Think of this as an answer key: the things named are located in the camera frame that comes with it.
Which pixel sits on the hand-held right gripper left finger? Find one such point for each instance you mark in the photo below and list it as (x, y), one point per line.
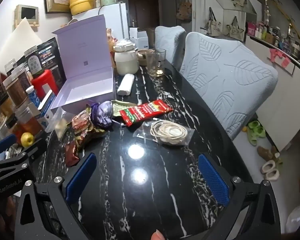
(81, 177)

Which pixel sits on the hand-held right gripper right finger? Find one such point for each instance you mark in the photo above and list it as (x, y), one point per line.
(213, 182)

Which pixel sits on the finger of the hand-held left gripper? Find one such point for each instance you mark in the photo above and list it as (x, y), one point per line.
(36, 148)
(5, 143)

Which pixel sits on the small red snack packet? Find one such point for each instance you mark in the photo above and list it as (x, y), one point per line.
(71, 155)

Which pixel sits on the clear bag of white pieces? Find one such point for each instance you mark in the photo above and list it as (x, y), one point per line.
(60, 125)

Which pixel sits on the golden cereal packet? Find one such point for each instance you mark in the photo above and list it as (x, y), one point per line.
(83, 127)

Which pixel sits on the pale green medicine sachet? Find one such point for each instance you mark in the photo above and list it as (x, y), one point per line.
(118, 107)

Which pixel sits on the long red sachet packet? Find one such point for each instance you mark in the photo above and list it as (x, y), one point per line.
(145, 111)

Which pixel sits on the purple gift box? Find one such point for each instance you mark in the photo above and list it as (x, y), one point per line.
(85, 55)

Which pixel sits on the person's right hand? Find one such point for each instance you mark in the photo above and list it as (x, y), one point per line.
(157, 235)

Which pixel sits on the yellow-green apple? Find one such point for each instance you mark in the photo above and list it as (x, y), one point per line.
(27, 139)

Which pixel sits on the amber liquid jar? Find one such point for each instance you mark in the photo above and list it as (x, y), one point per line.
(27, 125)

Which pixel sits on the blue and white carton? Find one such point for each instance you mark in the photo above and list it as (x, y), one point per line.
(46, 107)

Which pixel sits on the small blue bottle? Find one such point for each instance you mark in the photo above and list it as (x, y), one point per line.
(32, 96)

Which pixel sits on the clear jar of brown granules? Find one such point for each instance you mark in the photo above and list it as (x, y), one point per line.
(13, 92)

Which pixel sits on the beige fluffy slippers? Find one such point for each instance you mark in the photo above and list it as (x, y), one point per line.
(270, 170)

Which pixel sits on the green sandal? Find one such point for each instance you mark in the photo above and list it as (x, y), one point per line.
(257, 127)
(252, 138)

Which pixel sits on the brown slippers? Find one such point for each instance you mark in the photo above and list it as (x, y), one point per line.
(266, 153)

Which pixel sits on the red canister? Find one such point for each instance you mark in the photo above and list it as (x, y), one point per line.
(43, 82)

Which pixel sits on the clear plastic jar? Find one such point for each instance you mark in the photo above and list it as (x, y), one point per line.
(10, 66)

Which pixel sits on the dark jar with white label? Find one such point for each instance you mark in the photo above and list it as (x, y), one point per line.
(33, 62)

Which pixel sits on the white plastic bag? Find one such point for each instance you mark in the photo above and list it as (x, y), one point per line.
(298, 217)

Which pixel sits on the black printed pouch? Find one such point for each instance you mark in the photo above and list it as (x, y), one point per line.
(48, 55)

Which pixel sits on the white foam board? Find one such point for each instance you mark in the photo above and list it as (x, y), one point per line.
(17, 45)

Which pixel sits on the white tissue roll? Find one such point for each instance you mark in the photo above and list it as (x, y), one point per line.
(126, 83)

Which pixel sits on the white cabinet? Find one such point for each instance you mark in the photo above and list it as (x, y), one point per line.
(277, 100)

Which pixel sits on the large leaf-pattern blue chair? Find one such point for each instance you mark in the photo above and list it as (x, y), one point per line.
(227, 75)

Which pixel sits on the white ceramic jar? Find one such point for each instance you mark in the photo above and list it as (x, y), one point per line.
(126, 61)

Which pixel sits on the orange patterned bag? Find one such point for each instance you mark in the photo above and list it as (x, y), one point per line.
(111, 40)

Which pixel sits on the clear glass cup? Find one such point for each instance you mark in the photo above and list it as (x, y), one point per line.
(155, 62)

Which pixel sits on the wooden bowl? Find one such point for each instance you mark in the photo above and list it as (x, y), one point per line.
(141, 56)

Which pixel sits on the small leaf-pattern blue chair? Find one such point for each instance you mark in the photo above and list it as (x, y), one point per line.
(168, 42)

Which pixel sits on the white cardboard box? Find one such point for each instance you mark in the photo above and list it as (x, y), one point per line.
(140, 40)

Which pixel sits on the white fridge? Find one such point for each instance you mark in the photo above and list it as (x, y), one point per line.
(115, 20)

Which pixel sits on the yellow cooking pot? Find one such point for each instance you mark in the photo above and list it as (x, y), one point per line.
(80, 3)

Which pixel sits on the white printed tote bag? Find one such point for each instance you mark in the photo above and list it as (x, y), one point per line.
(233, 30)
(213, 26)

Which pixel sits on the row of bottles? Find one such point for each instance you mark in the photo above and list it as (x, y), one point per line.
(275, 35)

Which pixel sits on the dark brown door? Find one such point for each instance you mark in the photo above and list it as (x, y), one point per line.
(142, 10)

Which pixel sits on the brown patterned tote bag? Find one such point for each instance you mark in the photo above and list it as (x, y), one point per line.
(184, 8)

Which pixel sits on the beige wall intercom panel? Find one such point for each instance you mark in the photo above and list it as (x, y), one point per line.
(27, 13)

